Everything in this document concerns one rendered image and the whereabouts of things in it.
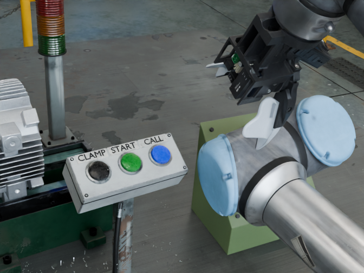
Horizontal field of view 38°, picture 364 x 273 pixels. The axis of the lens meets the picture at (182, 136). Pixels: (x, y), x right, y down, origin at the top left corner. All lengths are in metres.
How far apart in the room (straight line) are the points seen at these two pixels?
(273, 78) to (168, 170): 0.23
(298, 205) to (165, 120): 0.76
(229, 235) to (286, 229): 0.28
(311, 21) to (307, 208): 0.26
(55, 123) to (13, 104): 0.43
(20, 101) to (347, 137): 0.52
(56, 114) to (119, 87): 0.36
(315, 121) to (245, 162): 0.14
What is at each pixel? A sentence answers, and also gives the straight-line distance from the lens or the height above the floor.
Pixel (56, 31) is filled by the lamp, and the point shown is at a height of 1.09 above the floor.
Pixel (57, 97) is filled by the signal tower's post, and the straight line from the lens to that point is 1.27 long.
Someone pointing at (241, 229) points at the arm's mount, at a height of 0.86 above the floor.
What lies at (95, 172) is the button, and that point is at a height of 1.07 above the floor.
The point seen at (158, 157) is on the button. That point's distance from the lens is 0.77.
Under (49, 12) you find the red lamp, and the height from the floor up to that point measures 1.13.
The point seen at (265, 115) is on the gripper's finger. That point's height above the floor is 1.17.
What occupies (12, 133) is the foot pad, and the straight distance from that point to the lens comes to 0.83.
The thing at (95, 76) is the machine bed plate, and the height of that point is 0.80.
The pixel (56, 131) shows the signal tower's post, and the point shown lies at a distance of 1.31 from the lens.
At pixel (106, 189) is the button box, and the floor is 1.05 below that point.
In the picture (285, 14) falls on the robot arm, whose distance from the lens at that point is 0.60.
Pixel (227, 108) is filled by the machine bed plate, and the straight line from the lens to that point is 1.52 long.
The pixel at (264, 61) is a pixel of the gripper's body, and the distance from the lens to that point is 0.63.
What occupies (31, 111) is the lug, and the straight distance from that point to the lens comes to 0.85.
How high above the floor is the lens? 1.49
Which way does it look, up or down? 31 degrees down
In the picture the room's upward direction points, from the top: 5 degrees clockwise
